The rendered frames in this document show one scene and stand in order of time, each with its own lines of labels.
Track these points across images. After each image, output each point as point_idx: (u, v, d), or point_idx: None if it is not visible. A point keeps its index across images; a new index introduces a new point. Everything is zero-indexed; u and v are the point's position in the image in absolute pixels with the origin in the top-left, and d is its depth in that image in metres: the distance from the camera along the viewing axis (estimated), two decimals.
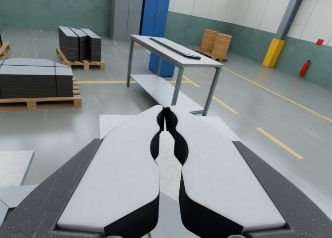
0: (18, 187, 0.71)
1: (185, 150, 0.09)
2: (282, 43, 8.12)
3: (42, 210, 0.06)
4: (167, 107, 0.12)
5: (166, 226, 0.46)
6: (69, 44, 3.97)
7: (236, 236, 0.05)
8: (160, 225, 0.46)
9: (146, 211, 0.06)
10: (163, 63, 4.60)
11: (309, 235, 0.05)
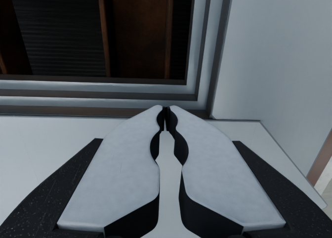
0: None
1: (185, 150, 0.09)
2: None
3: (42, 210, 0.06)
4: (167, 107, 0.12)
5: None
6: None
7: (236, 236, 0.05)
8: None
9: (146, 211, 0.06)
10: None
11: (309, 235, 0.05)
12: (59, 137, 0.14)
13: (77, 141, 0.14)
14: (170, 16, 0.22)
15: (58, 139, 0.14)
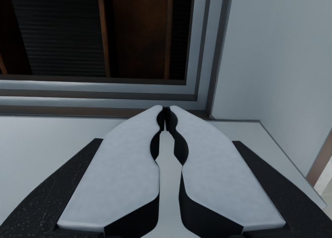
0: None
1: (185, 150, 0.09)
2: None
3: (42, 210, 0.06)
4: (167, 107, 0.12)
5: None
6: None
7: (236, 236, 0.05)
8: None
9: (146, 211, 0.06)
10: None
11: (309, 235, 0.05)
12: (59, 137, 0.14)
13: (76, 141, 0.14)
14: (170, 16, 0.22)
15: (58, 139, 0.14)
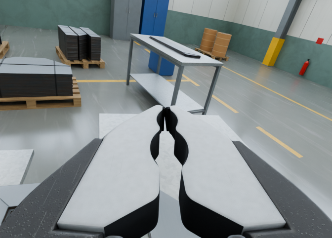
0: (18, 186, 0.71)
1: (185, 150, 0.09)
2: (282, 42, 8.11)
3: (42, 210, 0.06)
4: (167, 107, 0.12)
5: (166, 225, 0.46)
6: (68, 43, 3.96)
7: (236, 236, 0.05)
8: (160, 223, 0.46)
9: (146, 211, 0.06)
10: (162, 62, 4.59)
11: (309, 235, 0.05)
12: None
13: None
14: None
15: None
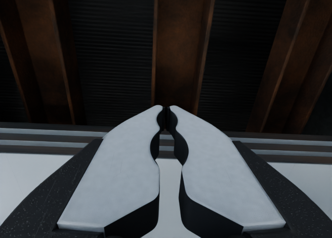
0: None
1: (185, 150, 0.09)
2: None
3: (42, 210, 0.06)
4: (167, 107, 0.12)
5: None
6: None
7: (236, 236, 0.05)
8: None
9: (146, 211, 0.06)
10: None
11: (309, 235, 0.05)
12: (310, 174, 0.24)
13: (317, 176, 0.24)
14: (324, 82, 0.32)
15: (308, 175, 0.24)
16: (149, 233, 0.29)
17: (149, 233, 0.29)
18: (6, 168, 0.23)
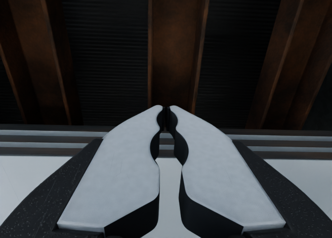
0: None
1: (185, 150, 0.09)
2: None
3: (42, 210, 0.06)
4: (167, 107, 0.12)
5: None
6: None
7: (236, 236, 0.05)
8: None
9: (146, 211, 0.06)
10: None
11: (309, 235, 0.05)
12: (311, 170, 0.23)
13: (318, 173, 0.24)
14: (323, 77, 0.32)
15: (309, 172, 0.23)
16: (148, 235, 0.29)
17: (149, 235, 0.29)
18: (0, 171, 0.22)
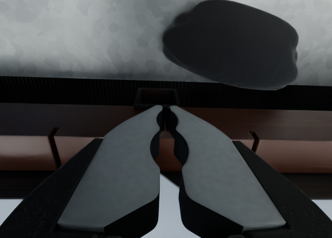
0: None
1: (185, 150, 0.09)
2: None
3: (42, 210, 0.06)
4: (167, 107, 0.12)
5: None
6: None
7: (236, 236, 0.05)
8: None
9: (146, 211, 0.06)
10: None
11: (309, 235, 0.05)
12: None
13: None
14: None
15: None
16: None
17: None
18: None
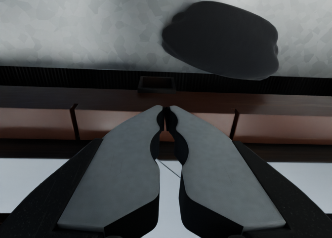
0: None
1: (185, 150, 0.09)
2: None
3: (42, 210, 0.06)
4: (167, 107, 0.12)
5: None
6: None
7: (236, 236, 0.05)
8: None
9: (146, 211, 0.06)
10: None
11: (309, 235, 0.05)
12: None
13: None
14: None
15: None
16: None
17: None
18: None
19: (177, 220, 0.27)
